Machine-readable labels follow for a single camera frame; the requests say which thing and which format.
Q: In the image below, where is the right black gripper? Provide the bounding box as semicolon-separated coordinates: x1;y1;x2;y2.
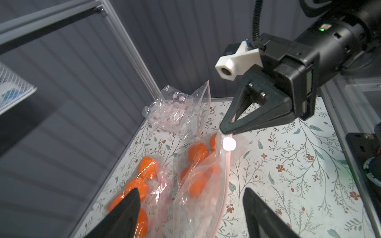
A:
219;33;319;134

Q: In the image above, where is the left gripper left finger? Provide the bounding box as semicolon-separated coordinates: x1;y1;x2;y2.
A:
86;188;140;238

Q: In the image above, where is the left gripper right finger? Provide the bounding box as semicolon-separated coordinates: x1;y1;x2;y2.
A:
243;187;299;238

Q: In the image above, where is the clear zip-top bag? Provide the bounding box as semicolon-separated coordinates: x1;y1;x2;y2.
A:
106;133;248;238
142;81;211;136

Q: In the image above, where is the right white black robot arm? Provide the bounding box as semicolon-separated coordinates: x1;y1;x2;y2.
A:
215;1;381;134

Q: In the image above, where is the orange bag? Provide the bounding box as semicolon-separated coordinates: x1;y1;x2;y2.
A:
188;165;215;198
188;142;209;164
107;178;149;212

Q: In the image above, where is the orange in rear bag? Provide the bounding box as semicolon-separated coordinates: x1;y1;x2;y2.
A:
137;156;160;180

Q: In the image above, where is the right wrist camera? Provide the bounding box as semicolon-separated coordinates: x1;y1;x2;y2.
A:
215;39;263;81

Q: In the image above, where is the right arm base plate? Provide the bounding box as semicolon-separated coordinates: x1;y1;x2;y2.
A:
346;124;381;216

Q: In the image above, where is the white wire mesh basket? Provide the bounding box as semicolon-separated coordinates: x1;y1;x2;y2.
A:
1;62;37;115

